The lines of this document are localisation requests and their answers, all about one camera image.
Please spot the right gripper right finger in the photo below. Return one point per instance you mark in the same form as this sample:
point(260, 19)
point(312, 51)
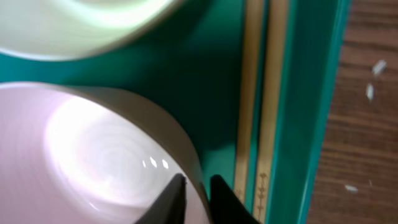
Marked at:
point(225, 207)

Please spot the wooden chopstick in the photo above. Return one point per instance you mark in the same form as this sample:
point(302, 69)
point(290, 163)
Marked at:
point(274, 57)
point(252, 37)

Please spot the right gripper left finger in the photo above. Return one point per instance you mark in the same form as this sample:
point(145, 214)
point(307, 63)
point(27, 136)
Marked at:
point(170, 206)

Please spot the white saucer bowl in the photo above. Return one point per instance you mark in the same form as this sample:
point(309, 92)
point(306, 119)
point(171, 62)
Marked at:
point(61, 30)

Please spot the teal plastic tray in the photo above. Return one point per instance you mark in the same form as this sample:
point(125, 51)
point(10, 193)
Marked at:
point(191, 66)

